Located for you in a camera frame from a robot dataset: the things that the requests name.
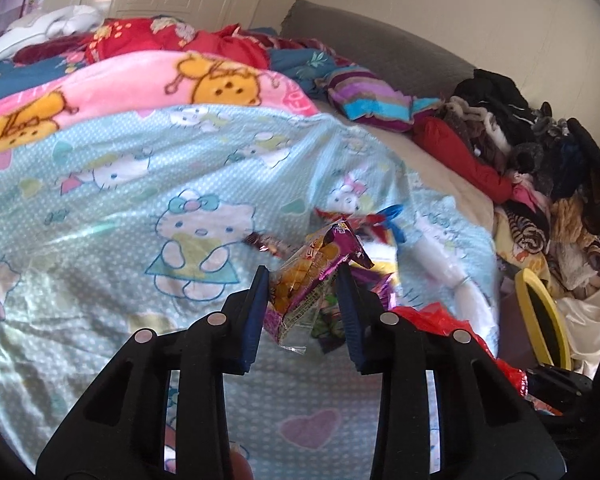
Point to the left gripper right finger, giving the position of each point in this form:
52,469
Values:
359,308

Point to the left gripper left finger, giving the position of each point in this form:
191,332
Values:
254,308

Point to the orange purple snack packet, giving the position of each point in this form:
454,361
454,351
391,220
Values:
294,289

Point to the red plastic bag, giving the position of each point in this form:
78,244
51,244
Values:
435,319

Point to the green black snack packet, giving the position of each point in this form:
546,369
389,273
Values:
328,329

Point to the yellow rimmed trash bin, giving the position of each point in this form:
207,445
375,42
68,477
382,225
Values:
546,331

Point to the small purple candy wrapper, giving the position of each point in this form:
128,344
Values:
378,283

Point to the brown candy wrapper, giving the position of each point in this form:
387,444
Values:
265,242

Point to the blue crumpled wrapper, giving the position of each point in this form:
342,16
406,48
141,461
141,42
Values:
389,216

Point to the beige bed sheet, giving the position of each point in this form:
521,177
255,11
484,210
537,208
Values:
470,202

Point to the light blue kitty quilt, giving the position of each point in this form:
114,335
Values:
138,220

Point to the red long pillow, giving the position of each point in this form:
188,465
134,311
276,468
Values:
439,140

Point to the pile of dark clothes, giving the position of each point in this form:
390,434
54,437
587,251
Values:
541,172

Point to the striped purple pillow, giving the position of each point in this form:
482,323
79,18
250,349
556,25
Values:
363,97

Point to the pink bear blanket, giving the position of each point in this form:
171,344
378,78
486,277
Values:
139,82

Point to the grey bed headboard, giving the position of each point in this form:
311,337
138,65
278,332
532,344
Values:
411,64

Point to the red floral blanket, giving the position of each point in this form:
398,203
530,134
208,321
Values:
126,35

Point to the white garment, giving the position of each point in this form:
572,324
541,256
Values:
37,28

